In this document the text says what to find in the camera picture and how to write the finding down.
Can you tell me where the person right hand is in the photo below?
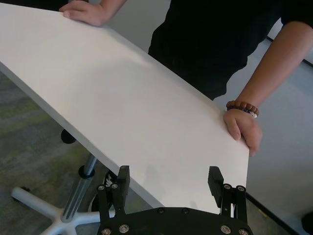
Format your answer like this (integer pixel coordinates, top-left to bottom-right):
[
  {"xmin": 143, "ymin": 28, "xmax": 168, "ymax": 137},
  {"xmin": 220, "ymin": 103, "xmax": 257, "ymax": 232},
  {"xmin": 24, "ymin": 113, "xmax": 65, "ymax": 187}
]
[{"xmin": 59, "ymin": 0, "xmax": 113, "ymax": 27}]

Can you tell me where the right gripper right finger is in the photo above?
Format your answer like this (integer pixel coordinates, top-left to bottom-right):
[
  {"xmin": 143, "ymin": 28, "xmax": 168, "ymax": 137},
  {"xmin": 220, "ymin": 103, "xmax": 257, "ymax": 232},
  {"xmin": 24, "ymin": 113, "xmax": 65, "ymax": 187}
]
[{"xmin": 207, "ymin": 166, "xmax": 247, "ymax": 219}]

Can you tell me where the dark purple bead bracelet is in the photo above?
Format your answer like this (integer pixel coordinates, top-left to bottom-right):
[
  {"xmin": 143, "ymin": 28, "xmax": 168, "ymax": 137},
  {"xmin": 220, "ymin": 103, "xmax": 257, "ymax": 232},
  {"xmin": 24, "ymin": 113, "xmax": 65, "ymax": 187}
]
[{"xmin": 227, "ymin": 105, "xmax": 258, "ymax": 118}]

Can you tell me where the white star table base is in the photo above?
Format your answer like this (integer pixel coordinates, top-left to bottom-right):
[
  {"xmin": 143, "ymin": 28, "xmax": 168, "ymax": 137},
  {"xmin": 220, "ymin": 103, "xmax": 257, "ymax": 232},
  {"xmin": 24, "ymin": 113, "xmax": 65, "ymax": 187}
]
[{"xmin": 11, "ymin": 187, "xmax": 115, "ymax": 235}]

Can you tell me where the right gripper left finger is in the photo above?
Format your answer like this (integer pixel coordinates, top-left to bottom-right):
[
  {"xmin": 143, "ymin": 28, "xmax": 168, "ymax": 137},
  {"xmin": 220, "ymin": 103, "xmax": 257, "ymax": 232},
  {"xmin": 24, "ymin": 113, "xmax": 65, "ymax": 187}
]
[{"xmin": 97, "ymin": 165, "xmax": 131, "ymax": 222}]

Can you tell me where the person left hand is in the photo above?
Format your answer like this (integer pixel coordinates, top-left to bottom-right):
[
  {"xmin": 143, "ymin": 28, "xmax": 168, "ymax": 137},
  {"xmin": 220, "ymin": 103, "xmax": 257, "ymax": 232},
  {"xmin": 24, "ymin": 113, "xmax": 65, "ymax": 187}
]
[{"xmin": 223, "ymin": 109, "xmax": 264, "ymax": 157}]

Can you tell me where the person black shirt torso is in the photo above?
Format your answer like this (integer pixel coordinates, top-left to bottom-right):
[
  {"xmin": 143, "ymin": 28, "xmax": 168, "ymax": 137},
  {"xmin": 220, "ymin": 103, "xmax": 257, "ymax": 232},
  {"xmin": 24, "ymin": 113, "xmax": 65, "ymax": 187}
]
[{"xmin": 148, "ymin": 0, "xmax": 313, "ymax": 101}]

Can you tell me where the brown wooden bead bracelet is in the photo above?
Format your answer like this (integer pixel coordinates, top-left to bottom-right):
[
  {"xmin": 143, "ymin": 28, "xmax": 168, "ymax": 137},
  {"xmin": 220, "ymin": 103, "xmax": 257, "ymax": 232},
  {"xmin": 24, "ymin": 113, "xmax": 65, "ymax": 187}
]
[{"xmin": 226, "ymin": 99, "xmax": 260, "ymax": 116}]

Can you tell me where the black bag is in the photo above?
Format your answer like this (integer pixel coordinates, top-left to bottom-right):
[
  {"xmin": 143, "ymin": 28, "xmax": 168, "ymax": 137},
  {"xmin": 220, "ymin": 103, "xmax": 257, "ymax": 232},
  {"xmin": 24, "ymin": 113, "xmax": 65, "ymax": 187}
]
[{"xmin": 302, "ymin": 210, "xmax": 313, "ymax": 229}]

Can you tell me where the white rectangular table top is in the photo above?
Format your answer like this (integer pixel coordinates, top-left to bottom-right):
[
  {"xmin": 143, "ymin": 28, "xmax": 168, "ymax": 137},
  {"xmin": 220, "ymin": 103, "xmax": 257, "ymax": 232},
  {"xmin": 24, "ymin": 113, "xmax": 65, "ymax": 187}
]
[{"xmin": 0, "ymin": 2, "xmax": 253, "ymax": 216}]

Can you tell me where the person left forearm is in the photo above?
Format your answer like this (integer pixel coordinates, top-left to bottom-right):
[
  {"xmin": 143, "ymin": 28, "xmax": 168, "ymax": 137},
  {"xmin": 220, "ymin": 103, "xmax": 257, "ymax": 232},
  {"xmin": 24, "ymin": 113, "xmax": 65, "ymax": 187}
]
[{"xmin": 234, "ymin": 21, "xmax": 313, "ymax": 112}]

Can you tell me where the person right forearm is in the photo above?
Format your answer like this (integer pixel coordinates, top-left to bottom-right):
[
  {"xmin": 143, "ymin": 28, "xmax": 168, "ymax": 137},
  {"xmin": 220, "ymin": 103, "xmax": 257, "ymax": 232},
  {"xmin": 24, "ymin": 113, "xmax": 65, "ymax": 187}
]
[{"xmin": 99, "ymin": 0, "xmax": 128, "ymax": 18}]

